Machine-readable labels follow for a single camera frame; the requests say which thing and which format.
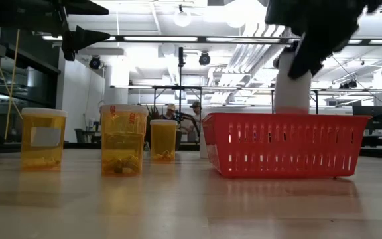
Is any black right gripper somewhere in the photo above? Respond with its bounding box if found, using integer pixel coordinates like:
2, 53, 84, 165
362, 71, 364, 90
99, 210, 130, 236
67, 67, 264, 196
265, 0, 382, 80

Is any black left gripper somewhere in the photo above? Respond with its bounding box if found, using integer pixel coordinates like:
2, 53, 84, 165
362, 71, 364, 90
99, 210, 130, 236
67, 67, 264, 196
0, 0, 111, 62

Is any amber pill bottle red print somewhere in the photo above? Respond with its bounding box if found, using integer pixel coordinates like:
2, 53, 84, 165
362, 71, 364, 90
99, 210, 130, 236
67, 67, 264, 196
99, 104, 149, 177

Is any amber pill bottle white label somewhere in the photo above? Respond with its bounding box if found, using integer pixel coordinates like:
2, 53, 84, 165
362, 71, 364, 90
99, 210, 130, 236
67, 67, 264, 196
21, 107, 68, 172

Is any small amber pill bottle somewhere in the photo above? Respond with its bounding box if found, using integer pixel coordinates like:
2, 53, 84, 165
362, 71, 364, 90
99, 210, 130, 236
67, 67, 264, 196
149, 119, 178, 163

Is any red plastic basket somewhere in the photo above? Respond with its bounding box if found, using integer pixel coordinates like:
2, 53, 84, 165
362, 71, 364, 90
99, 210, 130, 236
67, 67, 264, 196
202, 112, 373, 179

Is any linear ceiling light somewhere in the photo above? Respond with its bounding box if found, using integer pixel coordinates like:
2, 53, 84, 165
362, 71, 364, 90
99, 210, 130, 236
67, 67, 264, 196
41, 34, 382, 46

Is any black computer monitor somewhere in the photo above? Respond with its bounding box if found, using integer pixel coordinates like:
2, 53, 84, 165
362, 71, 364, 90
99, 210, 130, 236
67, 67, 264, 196
352, 106, 382, 131

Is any black stand pole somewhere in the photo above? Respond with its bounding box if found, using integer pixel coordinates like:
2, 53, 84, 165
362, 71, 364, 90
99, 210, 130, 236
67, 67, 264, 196
177, 46, 186, 123

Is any person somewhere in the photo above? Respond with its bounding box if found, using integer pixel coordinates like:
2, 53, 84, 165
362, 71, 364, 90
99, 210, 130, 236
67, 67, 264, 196
182, 101, 202, 143
160, 103, 180, 122

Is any yellow cable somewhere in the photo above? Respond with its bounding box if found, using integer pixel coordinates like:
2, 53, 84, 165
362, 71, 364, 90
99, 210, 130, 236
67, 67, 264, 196
0, 37, 24, 120
4, 29, 21, 140

